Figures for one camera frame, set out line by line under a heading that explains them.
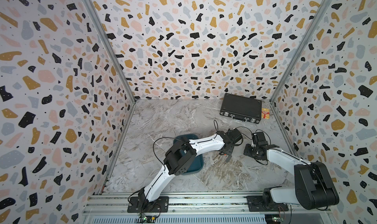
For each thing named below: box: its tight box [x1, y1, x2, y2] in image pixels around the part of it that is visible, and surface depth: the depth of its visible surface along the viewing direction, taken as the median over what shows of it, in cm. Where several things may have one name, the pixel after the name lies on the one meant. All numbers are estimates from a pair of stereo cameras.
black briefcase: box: [219, 92, 263, 124], surface depth 112 cm
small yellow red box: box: [261, 107, 271, 120], surface depth 115 cm
